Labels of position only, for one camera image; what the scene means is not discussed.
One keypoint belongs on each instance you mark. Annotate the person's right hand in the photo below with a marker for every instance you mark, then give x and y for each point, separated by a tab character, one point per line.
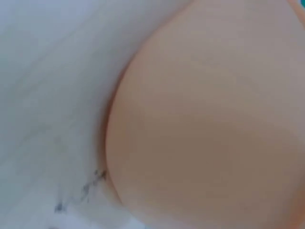
209	124

